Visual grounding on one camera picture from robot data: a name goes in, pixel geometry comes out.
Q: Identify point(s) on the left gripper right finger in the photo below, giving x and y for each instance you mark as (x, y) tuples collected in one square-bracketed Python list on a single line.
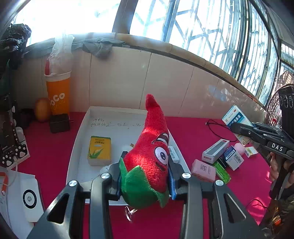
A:
[(183, 186)]

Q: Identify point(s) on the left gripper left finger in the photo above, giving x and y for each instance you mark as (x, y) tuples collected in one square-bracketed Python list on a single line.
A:
[(105, 187)]

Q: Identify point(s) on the white barcode packet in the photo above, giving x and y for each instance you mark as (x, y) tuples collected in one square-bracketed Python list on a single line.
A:
[(173, 154)]

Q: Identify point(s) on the red chili plush toy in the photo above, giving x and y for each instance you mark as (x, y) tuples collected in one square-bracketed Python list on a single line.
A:
[(144, 170)]

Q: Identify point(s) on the white blue medicine box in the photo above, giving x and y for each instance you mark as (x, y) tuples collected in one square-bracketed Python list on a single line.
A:
[(232, 158)]

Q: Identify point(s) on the large blue white box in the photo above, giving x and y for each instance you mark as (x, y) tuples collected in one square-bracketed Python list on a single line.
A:
[(235, 115)]

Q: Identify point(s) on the black power adapter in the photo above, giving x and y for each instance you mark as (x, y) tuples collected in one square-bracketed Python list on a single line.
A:
[(59, 123)]

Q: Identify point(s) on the green snack packet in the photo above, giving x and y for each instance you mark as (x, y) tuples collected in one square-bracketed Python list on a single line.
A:
[(221, 172)]

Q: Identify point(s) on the long white grey box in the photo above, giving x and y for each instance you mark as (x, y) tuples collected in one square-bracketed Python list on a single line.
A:
[(211, 154)]

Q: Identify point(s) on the wicker hanging chair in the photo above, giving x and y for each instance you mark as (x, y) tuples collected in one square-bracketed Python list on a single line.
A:
[(273, 116)]

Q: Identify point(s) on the pink box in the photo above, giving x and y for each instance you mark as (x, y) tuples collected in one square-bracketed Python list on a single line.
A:
[(203, 171)]

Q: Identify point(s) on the small yellow label box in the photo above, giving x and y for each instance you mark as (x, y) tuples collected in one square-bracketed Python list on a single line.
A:
[(250, 151)]

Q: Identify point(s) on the yellow aloe box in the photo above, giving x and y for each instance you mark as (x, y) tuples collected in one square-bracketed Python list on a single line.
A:
[(99, 151)]

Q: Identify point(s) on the pink pompom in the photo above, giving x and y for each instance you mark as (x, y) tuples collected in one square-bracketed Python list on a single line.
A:
[(239, 148)]

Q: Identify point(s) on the white shallow box tray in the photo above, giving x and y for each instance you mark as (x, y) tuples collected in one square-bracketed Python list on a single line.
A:
[(122, 125)]

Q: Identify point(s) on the white HP paper pouch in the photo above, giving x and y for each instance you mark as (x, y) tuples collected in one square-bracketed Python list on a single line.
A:
[(31, 198)]

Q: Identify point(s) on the orange fruit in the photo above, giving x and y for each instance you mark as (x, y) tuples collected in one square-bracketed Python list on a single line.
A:
[(42, 109)]

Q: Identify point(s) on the black phone on stand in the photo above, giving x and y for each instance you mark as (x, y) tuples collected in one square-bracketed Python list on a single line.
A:
[(13, 144)]

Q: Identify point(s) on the orange paper cup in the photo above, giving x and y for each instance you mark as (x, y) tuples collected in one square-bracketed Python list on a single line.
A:
[(58, 90)]

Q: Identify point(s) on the grey cloth on sill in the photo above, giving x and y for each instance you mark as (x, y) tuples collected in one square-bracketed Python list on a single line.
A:
[(100, 47)]

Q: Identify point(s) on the black plastic bag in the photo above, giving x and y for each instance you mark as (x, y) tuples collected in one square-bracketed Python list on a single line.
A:
[(13, 44)]

